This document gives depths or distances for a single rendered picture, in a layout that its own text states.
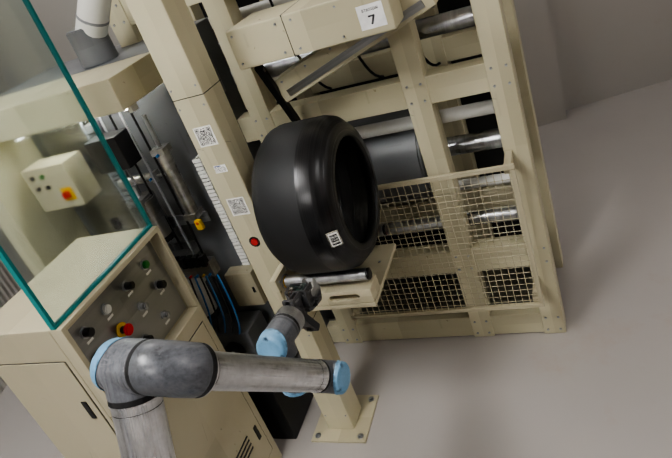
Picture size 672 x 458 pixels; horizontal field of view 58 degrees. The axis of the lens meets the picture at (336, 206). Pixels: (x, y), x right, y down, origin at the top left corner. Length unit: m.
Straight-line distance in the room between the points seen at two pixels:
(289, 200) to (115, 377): 0.84
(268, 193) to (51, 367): 0.85
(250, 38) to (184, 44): 0.28
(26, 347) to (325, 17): 1.41
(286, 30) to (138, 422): 1.36
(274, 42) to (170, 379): 1.30
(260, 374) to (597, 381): 1.74
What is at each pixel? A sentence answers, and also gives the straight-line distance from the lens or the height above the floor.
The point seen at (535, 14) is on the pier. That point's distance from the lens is 4.80.
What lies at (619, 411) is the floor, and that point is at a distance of 2.76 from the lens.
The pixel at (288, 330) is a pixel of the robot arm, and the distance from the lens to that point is 1.76.
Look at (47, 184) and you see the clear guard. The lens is 2.01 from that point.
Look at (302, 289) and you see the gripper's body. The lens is 1.88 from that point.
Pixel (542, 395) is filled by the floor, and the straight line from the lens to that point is 2.83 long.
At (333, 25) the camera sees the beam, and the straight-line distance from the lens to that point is 2.12.
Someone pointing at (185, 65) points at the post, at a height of 1.76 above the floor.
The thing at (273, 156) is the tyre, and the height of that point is 1.41.
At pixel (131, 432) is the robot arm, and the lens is 1.43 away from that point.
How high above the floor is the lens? 2.09
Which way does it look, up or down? 26 degrees down
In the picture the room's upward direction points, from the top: 21 degrees counter-clockwise
